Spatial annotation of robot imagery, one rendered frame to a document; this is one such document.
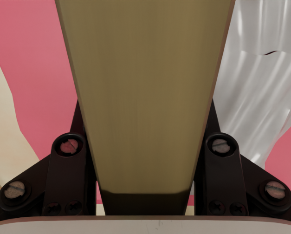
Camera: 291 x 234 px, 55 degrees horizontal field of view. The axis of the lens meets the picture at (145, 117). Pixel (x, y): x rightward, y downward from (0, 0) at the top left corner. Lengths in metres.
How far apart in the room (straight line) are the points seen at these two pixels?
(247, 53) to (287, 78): 0.03
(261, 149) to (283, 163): 0.04
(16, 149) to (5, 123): 0.03
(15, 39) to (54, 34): 0.02
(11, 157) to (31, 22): 0.14
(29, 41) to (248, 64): 0.13
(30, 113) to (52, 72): 0.05
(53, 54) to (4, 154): 0.12
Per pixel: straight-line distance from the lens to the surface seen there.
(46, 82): 0.20
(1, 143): 0.26
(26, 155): 0.27
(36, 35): 0.18
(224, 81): 0.19
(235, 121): 0.22
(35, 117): 0.23
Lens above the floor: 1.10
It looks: 43 degrees down
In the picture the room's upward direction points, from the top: 180 degrees counter-clockwise
